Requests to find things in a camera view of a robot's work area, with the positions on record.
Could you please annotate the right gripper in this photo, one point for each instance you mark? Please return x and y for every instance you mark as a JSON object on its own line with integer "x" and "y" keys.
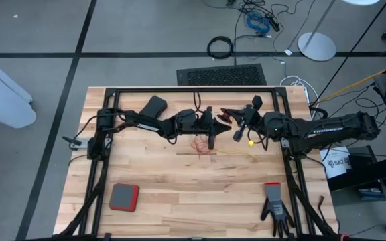
{"x": 251, "y": 120}

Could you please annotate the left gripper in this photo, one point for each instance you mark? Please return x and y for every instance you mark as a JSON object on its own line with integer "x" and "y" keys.
{"x": 209, "y": 134}

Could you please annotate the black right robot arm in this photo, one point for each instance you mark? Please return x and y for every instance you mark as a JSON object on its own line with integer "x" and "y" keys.
{"x": 327, "y": 130}

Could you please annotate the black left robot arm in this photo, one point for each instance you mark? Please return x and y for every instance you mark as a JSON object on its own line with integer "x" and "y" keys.
{"x": 147, "y": 126}

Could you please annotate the black floor vent grate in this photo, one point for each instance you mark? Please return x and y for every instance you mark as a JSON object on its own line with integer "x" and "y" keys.
{"x": 223, "y": 75}

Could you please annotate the black rounded case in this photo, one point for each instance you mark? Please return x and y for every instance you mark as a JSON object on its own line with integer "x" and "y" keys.
{"x": 152, "y": 107}

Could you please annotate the small white plug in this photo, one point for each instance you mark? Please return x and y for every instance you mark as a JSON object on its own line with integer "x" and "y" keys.
{"x": 288, "y": 52}

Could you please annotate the grey black work glove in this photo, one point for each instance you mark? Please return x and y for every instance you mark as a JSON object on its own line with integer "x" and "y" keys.
{"x": 275, "y": 204}

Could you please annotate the grey round-base stand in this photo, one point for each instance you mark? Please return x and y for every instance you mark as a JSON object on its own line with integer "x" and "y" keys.
{"x": 317, "y": 47}

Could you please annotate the white printed cardboard box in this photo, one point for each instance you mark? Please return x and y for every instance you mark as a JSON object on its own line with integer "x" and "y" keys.
{"x": 335, "y": 164}

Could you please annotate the grey pad with red rim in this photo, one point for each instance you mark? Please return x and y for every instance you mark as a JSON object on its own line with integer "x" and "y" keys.
{"x": 124, "y": 197}

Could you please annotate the black equipment stand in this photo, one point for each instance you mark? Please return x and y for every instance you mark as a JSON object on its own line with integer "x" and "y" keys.
{"x": 367, "y": 172}

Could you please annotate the black table clamp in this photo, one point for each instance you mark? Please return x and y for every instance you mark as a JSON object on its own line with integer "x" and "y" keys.
{"x": 70, "y": 140}

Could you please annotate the dark blue box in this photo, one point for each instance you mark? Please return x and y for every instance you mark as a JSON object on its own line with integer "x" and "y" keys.
{"x": 371, "y": 194}

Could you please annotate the white round lamp head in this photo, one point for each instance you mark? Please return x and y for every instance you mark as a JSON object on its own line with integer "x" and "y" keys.
{"x": 360, "y": 1}

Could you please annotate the white bin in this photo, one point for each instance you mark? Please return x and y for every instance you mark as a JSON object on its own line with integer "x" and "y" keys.
{"x": 2, "y": 97}

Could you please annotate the black aluminium table frame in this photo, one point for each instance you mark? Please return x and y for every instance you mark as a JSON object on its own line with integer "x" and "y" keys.
{"x": 233, "y": 89}

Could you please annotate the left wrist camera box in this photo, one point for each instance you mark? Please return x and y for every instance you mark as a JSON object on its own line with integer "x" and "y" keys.
{"x": 185, "y": 120}

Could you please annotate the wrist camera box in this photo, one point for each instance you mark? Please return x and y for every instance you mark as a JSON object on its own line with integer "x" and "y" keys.
{"x": 185, "y": 120}
{"x": 275, "y": 124}

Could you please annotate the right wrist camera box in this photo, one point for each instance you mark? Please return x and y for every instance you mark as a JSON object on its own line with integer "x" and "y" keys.
{"x": 275, "y": 124}

